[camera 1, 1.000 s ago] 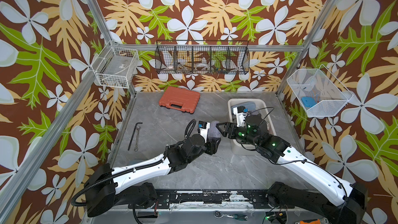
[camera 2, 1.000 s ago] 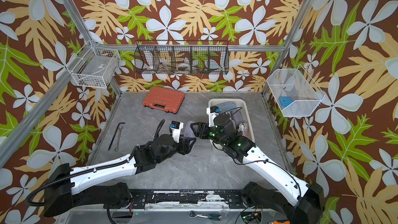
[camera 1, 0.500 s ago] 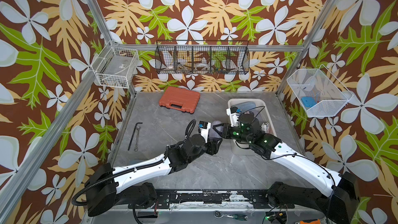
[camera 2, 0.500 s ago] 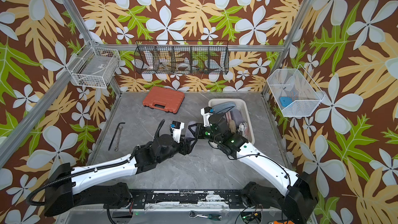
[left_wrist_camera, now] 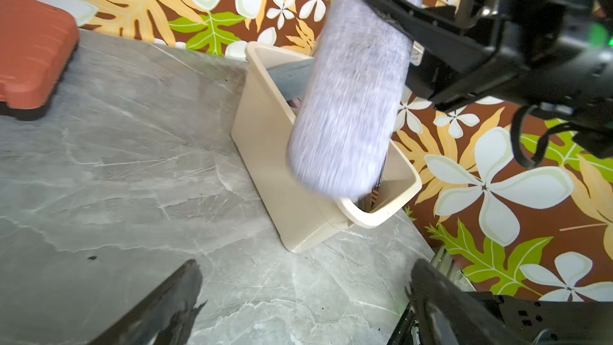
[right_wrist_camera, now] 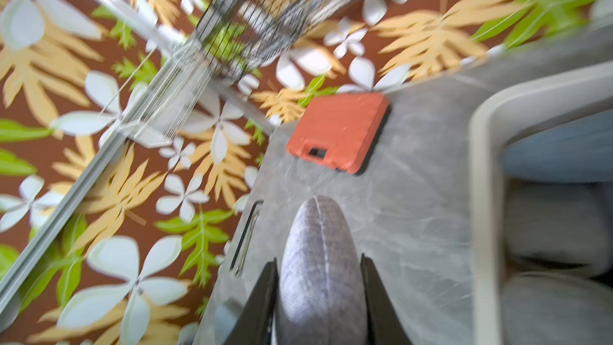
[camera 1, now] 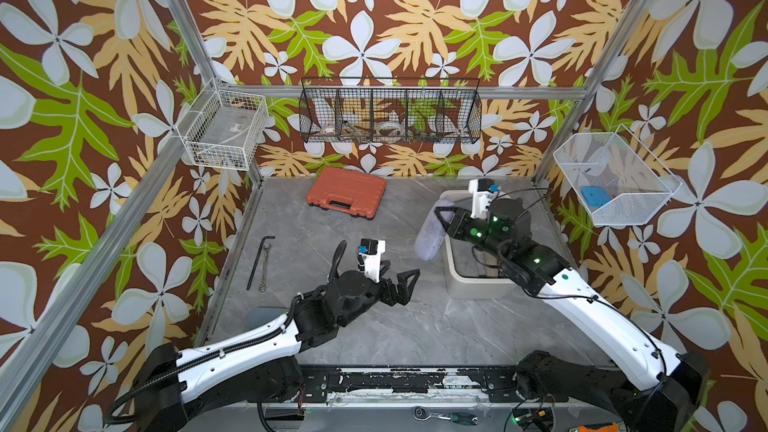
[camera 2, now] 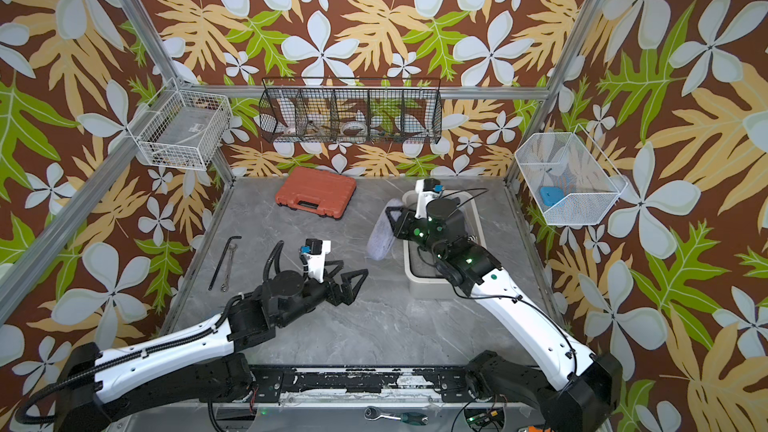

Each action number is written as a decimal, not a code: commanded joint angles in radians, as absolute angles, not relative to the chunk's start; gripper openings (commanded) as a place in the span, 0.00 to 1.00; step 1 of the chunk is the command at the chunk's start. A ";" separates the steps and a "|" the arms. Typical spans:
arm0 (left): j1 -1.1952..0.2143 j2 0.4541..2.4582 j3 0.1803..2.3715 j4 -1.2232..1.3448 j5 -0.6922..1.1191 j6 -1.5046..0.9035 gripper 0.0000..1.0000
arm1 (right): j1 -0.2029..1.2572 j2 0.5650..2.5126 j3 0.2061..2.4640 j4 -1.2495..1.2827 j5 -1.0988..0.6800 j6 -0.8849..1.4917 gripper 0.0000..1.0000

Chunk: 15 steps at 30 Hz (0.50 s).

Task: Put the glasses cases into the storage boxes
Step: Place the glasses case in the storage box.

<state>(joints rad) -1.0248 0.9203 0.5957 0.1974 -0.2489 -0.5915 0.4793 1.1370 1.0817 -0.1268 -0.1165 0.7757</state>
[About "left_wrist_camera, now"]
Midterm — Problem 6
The red plastic tool case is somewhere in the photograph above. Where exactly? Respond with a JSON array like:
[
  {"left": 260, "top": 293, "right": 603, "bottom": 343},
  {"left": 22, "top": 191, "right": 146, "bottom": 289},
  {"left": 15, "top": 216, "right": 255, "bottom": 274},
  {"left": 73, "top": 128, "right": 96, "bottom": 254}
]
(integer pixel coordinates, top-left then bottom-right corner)
[{"left": 1, "top": 0, "right": 80, "bottom": 121}]

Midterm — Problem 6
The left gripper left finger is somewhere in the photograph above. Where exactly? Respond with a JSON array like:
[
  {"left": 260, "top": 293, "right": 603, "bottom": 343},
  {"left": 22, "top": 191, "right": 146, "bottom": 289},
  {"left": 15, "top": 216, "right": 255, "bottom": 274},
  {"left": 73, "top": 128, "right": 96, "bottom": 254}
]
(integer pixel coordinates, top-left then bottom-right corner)
[{"left": 91, "top": 259, "right": 205, "bottom": 344}]

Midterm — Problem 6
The cream plastic storage box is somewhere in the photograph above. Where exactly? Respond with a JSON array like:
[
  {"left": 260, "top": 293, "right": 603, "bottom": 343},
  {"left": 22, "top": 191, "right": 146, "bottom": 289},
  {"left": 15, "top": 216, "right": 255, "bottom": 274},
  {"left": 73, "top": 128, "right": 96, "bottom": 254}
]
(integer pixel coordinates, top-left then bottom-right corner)
[{"left": 231, "top": 42, "right": 422, "bottom": 253}]

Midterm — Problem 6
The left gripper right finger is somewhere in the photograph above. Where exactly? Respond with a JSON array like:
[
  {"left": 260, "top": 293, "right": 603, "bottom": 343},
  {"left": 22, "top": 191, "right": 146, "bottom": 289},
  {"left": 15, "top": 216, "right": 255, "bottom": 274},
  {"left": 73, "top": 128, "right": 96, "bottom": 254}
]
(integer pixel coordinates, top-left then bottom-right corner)
[{"left": 410, "top": 260, "right": 522, "bottom": 344}]

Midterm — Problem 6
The blue glasses case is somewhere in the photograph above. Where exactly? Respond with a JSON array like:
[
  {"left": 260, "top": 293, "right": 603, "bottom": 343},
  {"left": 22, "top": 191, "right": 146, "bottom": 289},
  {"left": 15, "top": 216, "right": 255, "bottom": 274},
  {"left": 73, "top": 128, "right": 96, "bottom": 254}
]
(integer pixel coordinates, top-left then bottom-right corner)
[{"left": 267, "top": 59, "right": 314, "bottom": 101}]

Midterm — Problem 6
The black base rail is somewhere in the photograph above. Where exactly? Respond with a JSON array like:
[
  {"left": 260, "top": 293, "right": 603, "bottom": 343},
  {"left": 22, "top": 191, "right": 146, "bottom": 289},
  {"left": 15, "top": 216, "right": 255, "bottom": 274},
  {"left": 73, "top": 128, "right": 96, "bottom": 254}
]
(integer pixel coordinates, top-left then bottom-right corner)
[{"left": 388, "top": 252, "right": 612, "bottom": 344}]

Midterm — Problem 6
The purple glasses case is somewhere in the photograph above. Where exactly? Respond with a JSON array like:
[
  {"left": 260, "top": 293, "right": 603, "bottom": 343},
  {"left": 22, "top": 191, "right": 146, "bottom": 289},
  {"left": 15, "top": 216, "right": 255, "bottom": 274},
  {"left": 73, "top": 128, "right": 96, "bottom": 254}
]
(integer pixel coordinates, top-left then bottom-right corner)
[{"left": 287, "top": 0, "right": 413, "bottom": 199}]

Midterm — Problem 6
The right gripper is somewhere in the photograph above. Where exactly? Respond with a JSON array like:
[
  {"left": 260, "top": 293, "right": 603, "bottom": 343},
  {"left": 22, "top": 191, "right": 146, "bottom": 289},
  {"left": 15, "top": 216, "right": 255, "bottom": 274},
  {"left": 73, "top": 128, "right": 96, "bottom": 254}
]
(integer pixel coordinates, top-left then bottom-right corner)
[{"left": 366, "top": 0, "right": 612, "bottom": 158}]

